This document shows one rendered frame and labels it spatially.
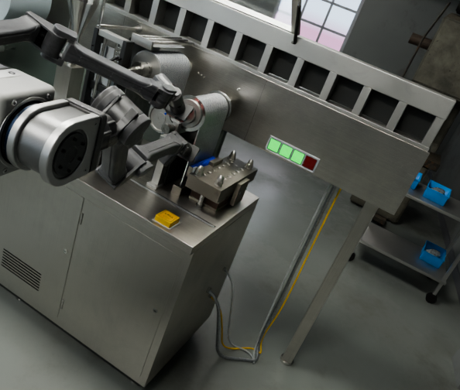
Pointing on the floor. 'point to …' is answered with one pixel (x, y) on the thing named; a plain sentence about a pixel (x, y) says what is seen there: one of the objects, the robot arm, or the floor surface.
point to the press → (452, 75)
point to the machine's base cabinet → (96, 269)
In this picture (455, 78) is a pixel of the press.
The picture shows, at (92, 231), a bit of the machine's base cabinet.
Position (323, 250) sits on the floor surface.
